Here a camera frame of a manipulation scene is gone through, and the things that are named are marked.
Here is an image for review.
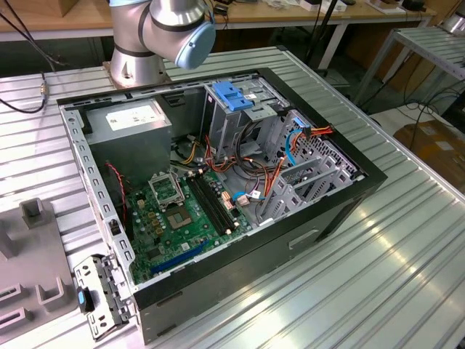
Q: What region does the large brown cardboard box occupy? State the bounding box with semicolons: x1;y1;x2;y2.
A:
394;121;465;185

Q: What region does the grey Dell power supply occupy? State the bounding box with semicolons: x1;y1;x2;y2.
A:
82;98;174;187

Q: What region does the metal optical drive cage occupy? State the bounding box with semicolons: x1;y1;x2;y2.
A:
201;77;291;165

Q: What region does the white box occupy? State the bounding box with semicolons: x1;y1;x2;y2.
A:
300;0;349;12

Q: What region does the metal socket cover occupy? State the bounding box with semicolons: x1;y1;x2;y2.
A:
146;172;184;211

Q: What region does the black cable with metal plug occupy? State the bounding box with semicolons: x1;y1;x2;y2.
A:
0;71;50;114

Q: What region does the wooden desk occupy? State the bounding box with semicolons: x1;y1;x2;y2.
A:
214;0;439;70
0;0;114;41

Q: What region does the silver cylindrical machine part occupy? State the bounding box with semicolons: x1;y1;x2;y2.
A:
440;14;465;36

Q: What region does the metal expansion card retainer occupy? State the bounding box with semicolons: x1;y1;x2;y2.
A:
72;253;138;342

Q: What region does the metal slat side table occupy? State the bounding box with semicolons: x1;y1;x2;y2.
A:
354;27;465;106

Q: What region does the CPU socket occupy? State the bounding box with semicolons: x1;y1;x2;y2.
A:
165;205;200;233

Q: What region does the green motherboard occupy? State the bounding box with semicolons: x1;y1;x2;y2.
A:
125;169;254;286

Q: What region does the blue SATA wire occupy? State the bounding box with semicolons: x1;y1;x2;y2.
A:
231;117;310;207

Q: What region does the black stand pole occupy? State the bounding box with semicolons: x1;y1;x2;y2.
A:
304;0;341;72

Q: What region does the yellow black wire bundle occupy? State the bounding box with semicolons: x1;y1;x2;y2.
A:
170;140;204;169

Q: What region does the blue plastic drive latch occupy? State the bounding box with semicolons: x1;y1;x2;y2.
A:
212;81;254;112

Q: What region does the black RAM slot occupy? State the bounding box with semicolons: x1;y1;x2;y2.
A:
191;174;231;236
200;172;240;233
187;176;227;236
195;173;235;234

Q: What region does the small brown cardboard box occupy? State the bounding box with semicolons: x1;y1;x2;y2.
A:
54;0;79;18

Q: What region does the blue expansion slot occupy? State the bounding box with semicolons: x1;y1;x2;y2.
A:
150;238;211;276

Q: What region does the black sleeved wire bundle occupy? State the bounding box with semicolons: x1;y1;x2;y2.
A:
234;120;283;180

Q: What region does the grey parts rack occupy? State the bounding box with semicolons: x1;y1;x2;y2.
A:
0;198;79;332

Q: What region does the black case fan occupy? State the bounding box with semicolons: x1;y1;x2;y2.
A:
104;162;128;233

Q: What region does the red orange yellow power wire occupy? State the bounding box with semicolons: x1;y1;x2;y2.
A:
263;124;334;209

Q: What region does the metal disk bay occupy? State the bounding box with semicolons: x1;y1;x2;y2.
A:
255;108;366;229

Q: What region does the black open PC case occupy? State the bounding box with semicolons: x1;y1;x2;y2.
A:
56;66;389;346

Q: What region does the red orange wire bundle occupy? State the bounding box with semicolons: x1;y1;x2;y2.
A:
203;135;239;176

